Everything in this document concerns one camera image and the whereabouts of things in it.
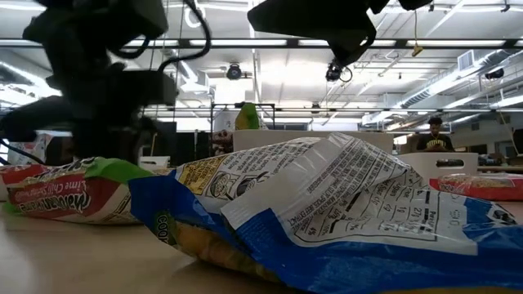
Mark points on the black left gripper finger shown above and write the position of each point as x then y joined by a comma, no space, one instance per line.
122,147
90,149

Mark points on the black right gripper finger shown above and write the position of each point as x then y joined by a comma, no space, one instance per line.
355,48
342,51

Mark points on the white plastic bin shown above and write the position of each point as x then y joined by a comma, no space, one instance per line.
157,162
417,165
269,141

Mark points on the blue Maruchan ramen pack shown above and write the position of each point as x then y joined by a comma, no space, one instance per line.
367,261

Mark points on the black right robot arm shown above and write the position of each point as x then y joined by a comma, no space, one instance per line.
414,4

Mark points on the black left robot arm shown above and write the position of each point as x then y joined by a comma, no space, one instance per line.
81,24

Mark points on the black monitor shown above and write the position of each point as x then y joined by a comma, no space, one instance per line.
167,139

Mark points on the patterned cardboard box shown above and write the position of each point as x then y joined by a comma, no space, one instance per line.
38,143

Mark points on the black overhead light bar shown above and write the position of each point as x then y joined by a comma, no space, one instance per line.
237,42

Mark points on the round black ceiling fixture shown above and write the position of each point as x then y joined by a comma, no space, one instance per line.
234,72

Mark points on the white cylinder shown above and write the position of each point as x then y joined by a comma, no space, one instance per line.
224,120

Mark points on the person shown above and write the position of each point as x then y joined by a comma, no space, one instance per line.
435,143

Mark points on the black ceiling speaker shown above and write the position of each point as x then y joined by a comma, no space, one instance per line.
494,73

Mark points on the black overhead camera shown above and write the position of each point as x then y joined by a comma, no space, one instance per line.
333,73

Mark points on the silver ventilation duct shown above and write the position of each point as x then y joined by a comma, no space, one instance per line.
192,77
449,77

